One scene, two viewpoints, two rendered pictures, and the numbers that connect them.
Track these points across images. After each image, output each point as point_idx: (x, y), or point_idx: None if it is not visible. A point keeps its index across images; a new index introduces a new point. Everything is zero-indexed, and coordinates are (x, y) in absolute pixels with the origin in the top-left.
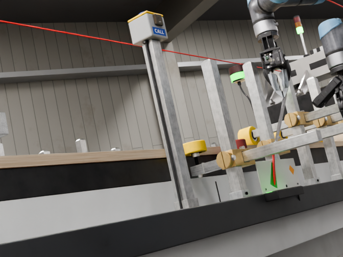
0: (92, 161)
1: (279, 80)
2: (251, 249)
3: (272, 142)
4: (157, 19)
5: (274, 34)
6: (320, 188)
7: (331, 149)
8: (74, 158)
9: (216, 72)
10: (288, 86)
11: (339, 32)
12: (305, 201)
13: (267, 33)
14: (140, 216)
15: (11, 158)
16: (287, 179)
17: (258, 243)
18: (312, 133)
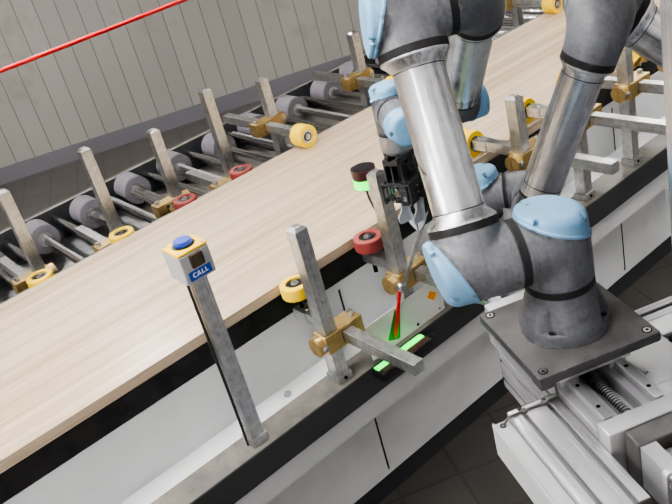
0: (151, 376)
1: None
2: (352, 424)
3: (400, 280)
4: (194, 261)
5: (404, 159)
6: None
7: None
8: (127, 387)
9: (305, 244)
10: (426, 217)
11: (485, 198)
12: (446, 330)
13: (391, 163)
14: (224, 394)
15: (50, 432)
16: (421, 314)
17: (363, 412)
18: (410, 366)
